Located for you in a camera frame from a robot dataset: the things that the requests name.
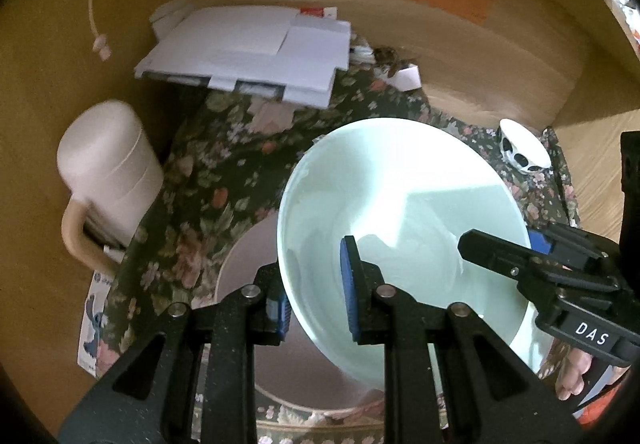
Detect pink plate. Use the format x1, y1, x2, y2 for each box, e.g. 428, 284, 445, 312
214, 219, 446, 425

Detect orange clothing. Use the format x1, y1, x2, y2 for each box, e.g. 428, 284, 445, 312
577, 386, 628, 421

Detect cartoon sticker card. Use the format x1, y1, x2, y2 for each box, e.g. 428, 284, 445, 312
77, 269, 113, 377

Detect white jug with beige handle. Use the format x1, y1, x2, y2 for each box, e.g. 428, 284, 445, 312
56, 100, 166, 277

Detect light green bowl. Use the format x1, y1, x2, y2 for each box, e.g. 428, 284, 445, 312
276, 118, 553, 397

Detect white paper card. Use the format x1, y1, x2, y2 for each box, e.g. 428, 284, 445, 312
389, 65, 422, 92

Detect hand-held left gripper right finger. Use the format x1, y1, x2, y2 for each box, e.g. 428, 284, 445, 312
340, 235, 583, 444

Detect stack of white papers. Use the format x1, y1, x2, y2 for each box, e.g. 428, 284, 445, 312
134, 4, 353, 109

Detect floral green tablecloth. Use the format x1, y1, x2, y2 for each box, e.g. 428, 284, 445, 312
95, 69, 583, 444

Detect white bowl with black spots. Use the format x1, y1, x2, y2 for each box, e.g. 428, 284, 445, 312
499, 118, 552, 174

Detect small brown object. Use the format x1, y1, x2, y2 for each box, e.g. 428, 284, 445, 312
372, 46, 402, 75

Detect person's right hand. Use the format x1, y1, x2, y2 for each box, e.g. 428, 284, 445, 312
555, 349, 597, 402

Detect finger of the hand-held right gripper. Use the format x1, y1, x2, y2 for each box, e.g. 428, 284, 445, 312
529, 223, 621, 275
457, 229, 566, 295

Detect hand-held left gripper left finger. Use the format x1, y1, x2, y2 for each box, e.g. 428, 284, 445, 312
57, 264, 292, 444

